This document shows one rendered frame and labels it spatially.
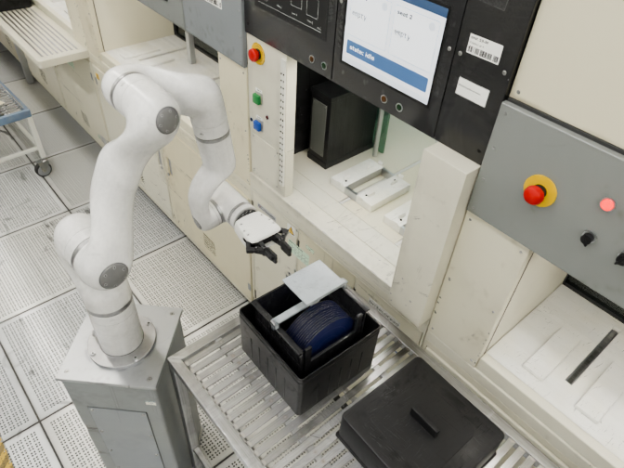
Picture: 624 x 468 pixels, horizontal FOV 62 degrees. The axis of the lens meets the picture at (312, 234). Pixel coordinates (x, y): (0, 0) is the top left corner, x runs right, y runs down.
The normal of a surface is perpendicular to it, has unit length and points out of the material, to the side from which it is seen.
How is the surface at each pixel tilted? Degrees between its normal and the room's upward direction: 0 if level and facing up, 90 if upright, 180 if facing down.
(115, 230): 67
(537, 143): 90
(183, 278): 0
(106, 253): 59
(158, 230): 0
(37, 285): 0
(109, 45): 90
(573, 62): 90
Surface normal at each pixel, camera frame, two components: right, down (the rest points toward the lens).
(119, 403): -0.07, 0.67
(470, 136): -0.76, 0.41
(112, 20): 0.65, 0.54
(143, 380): 0.05, -0.73
